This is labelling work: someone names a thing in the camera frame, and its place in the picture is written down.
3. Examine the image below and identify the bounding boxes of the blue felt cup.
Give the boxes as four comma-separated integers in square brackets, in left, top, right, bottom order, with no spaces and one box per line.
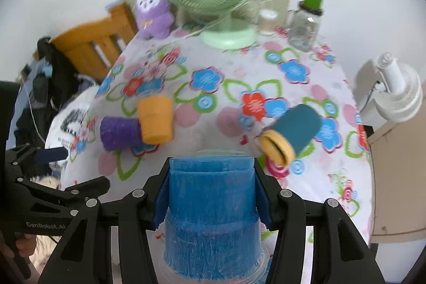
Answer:
[159,156,269,283]

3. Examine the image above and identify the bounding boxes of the purple felt cup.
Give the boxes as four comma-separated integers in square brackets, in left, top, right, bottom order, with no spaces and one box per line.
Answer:
[100,117,142,152]

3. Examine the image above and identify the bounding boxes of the orange felt cup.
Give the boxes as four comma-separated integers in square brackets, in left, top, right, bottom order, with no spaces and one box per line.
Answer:
[137,95,174,145]

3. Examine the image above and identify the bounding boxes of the dark teal cup yellow rim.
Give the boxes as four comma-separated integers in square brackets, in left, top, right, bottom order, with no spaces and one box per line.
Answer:
[259,104,322,167]

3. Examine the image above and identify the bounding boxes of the person's left hand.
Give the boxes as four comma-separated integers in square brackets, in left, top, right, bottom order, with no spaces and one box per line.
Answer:
[0,233,37,258]

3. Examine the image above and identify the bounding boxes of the white printed t-shirt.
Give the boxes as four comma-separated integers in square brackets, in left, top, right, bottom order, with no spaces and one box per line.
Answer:
[45,85,99,152]

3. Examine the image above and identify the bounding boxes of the black clothing pile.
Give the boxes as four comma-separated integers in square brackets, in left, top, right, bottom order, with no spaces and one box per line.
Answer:
[13,37,97,147]

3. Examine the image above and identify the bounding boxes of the wooden chair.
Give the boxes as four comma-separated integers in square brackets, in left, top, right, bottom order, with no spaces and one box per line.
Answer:
[33,3,137,82]

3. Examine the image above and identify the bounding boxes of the purple plush bunny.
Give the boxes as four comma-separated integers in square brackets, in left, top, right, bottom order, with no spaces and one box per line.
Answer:
[135,0,175,40]

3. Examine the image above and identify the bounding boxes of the floral tablecloth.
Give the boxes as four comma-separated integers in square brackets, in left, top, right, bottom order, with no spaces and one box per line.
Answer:
[61,26,373,240]

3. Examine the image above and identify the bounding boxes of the white floor fan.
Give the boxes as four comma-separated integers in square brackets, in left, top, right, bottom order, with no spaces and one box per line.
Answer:
[360,53,423,123]

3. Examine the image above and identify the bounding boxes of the glass mug jar green lid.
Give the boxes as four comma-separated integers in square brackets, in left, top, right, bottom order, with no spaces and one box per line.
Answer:
[286,0,323,53]

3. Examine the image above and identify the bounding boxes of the cotton swab container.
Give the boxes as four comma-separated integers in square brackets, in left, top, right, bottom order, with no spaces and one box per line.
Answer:
[259,9,278,36]

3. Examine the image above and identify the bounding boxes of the white fan power cord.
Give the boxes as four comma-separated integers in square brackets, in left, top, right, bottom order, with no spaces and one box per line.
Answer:
[173,9,231,42]

